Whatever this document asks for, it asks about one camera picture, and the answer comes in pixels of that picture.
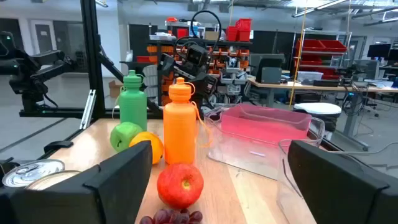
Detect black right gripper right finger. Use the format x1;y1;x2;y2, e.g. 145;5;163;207
287;139;398;224

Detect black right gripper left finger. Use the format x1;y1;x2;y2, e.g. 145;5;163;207
12;140;153;224

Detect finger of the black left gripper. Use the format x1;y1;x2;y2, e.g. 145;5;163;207
192;73;218;96
157;53;177;75

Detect green label tuna can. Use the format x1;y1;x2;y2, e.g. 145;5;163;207
1;159;65;188
24;170;82;190

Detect green plastic water bottle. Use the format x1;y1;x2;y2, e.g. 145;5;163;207
112;70;148;131

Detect orange plastic water bottle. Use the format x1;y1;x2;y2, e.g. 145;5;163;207
163;77;213;166

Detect green apple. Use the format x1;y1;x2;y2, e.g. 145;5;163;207
109;121;144;153

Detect orange fruit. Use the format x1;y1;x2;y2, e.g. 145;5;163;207
129;131;165;165

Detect dark red grapes bunch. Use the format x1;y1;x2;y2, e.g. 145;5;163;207
139;208;204;224

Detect red apple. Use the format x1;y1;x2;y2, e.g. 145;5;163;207
156;163;205;210

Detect brown cardboard box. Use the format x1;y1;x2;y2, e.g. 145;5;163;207
108;80;124;99

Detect red storage crate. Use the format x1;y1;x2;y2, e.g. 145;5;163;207
226;26;239;42
238;29;252;43
235;18;252;31

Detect clear plastic bin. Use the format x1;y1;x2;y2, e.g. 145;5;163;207
275;139;318;224
203;105;326;181

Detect grey computer monitor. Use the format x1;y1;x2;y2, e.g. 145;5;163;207
254;57;284;85

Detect black table clamp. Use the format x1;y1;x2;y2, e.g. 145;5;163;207
43;140;74;154

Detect white trash bin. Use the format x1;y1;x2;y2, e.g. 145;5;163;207
293;102;343;133

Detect clear storage box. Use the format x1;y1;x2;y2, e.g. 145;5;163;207
297;70;324;83

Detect wooden office desk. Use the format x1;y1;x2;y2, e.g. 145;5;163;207
247;77;398;150

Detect red rack bin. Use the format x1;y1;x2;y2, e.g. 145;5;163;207
300;55;324;66
322;68;341;80
320;39;348;53
295;39;326;52

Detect metal storage rack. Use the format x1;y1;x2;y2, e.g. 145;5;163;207
294;29;352;82

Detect grey door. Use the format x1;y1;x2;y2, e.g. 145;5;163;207
29;20;58;56

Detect black computer monitor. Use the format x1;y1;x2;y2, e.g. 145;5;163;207
366;43;392;60

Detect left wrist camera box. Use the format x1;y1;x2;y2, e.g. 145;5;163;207
185;44;210;68

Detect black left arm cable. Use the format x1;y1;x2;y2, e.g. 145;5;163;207
172;10;223;62

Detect silver frame strip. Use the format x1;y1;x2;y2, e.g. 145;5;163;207
79;89;97;130

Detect yellow hanging cable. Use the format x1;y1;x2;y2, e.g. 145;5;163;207
288;6;308;109

